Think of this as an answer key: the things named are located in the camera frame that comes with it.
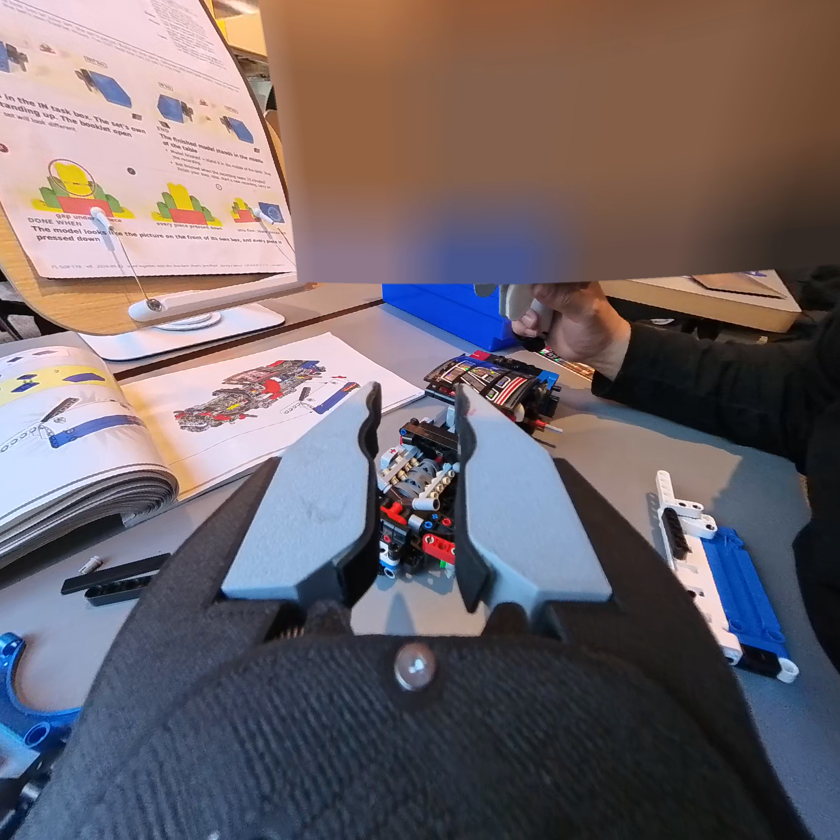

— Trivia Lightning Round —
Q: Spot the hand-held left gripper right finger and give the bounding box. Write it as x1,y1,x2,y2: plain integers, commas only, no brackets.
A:
455,384,614,614

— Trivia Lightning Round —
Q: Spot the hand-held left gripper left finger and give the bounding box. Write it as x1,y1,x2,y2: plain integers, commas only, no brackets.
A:
220,382,383,608

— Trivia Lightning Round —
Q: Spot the blue white brick assembly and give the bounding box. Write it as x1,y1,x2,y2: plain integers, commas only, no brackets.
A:
653,469,800,683

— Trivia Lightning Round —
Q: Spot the person's right forearm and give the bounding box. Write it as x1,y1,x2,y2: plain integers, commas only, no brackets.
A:
591,262,840,463

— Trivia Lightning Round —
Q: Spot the person's right hand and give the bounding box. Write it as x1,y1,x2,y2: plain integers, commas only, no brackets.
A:
511,281,632,382

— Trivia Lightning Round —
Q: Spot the blue plastic bin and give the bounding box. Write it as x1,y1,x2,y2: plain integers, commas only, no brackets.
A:
382,283,526,353

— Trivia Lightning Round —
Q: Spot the brick race car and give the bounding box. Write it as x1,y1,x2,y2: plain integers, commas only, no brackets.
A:
377,352,563,581

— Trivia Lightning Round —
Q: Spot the building instruction booklet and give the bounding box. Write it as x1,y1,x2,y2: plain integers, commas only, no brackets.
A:
0,331,426,571

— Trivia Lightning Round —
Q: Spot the black long brick beam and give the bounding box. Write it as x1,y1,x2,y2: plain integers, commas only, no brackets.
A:
61,553,173,596
84,574,155,607

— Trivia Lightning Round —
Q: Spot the wood-edged table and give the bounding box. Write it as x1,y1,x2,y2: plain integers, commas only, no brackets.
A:
599,268,803,333

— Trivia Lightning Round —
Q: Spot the white flat stand base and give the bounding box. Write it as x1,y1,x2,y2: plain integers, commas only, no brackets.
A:
79,301,287,363

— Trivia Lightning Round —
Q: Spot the white stand ledge bar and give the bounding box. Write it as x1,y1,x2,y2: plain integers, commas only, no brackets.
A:
128,276,317,322

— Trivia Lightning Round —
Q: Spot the person's black jacket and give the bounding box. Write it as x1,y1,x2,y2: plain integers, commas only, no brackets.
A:
791,262,840,673

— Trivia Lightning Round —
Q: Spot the wooden document stand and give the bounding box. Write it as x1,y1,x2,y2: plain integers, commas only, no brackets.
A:
0,0,317,337

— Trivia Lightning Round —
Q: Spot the printed paper sheet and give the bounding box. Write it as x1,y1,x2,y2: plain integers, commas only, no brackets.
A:
0,0,298,281

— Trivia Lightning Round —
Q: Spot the blue curved brick frame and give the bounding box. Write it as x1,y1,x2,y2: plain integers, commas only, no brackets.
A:
0,632,84,778

